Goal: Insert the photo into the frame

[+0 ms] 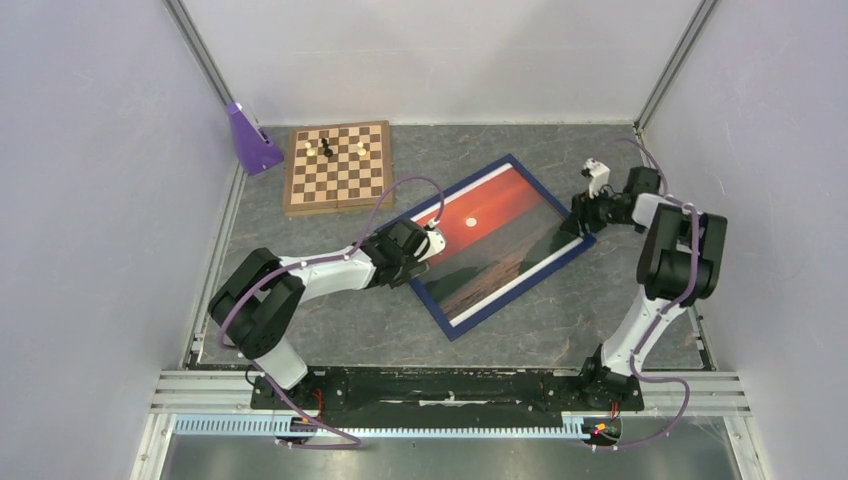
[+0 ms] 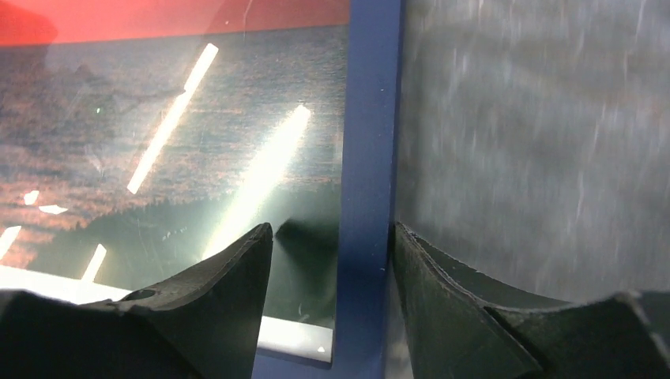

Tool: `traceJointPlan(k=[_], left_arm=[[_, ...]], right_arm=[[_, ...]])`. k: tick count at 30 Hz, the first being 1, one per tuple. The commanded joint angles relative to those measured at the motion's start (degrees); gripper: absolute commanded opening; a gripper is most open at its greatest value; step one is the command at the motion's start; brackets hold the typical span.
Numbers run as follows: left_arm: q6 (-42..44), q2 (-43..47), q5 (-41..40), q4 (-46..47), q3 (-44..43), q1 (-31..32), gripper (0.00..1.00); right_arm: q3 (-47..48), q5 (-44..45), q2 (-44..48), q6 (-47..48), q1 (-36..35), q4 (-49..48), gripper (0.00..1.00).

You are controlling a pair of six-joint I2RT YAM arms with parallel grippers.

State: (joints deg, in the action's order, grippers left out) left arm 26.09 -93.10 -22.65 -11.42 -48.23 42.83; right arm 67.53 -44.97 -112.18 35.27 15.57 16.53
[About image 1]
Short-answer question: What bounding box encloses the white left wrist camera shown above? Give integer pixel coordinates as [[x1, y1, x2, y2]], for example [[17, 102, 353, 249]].
[[419, 220, 447, 261]]

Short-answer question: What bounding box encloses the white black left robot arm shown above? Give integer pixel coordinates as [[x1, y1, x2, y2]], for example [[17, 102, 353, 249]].
[[207, 218, 447, 408]]

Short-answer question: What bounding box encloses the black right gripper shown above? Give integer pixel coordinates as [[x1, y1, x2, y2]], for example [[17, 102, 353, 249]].
[[559, 184, 636, 238]]

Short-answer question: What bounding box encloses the wooden picture frame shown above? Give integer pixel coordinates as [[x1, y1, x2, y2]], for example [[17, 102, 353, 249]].
[[380, 153, 598, 343]]

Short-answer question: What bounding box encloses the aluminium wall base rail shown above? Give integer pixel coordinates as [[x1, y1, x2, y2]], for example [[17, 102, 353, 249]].
[[178, 166, 246, 369]]

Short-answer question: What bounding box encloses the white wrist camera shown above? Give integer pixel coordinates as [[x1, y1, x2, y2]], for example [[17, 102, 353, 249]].
[[419, 220, 447, 261], [580, 158, 611, 199]]

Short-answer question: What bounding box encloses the red sunset photo print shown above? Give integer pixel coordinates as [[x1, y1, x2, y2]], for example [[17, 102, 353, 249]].
[[407, 163, 586, 329]]

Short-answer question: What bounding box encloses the black chess piece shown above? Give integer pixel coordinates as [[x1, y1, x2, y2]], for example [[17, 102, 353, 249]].
[[320, 138, 334, 158]]

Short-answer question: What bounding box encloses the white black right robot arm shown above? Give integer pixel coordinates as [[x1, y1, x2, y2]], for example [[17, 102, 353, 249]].
[[561, 159, 728, 408]]

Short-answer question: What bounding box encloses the purple wedge stand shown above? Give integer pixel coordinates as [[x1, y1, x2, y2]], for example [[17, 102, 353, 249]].
[[226, 102, 284, 176]]

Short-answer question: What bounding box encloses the wooden chessboard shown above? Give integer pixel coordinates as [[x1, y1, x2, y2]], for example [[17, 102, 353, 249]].
[[282, 120, 395, 217]]

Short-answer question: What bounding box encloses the slotted cable duct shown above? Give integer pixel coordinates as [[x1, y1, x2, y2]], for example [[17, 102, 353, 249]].
[[173, 413, 624, 440]]

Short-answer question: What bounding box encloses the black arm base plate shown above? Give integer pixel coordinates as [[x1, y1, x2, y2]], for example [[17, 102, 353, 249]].
[[283, 366, 645, 413]]

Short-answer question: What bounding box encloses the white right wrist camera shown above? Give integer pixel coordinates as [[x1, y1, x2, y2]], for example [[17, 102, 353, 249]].
[[580, 158, 611, 199]]

